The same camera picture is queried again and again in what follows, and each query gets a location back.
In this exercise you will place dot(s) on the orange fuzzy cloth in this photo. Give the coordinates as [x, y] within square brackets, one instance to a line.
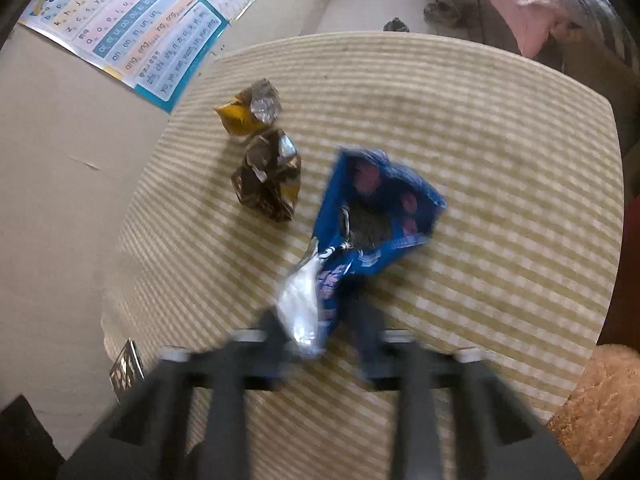
[595, 410]

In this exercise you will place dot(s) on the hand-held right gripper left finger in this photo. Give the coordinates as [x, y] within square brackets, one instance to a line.
[272, 370]

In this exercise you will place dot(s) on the dark grille appliance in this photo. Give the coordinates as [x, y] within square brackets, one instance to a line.
[127, 370]

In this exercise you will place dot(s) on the blue letter chart poster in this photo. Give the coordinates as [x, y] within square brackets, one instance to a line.
[150, 35]

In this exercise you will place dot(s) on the yellow brown candy wrapper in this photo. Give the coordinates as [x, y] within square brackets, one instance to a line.
[237, 117]

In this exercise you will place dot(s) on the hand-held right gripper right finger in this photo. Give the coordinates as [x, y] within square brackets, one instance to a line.
[367, 345]

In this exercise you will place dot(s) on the blue snack packet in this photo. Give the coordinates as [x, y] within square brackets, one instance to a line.
[380, 195]

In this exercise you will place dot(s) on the striped beige tablecloth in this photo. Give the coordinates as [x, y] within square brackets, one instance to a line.
[500, 210]

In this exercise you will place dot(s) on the brown silver packet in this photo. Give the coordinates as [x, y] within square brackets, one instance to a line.
[270, 185]

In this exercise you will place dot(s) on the grey shoe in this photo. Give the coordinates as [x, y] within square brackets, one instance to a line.
[396, 25]
[442, 13]

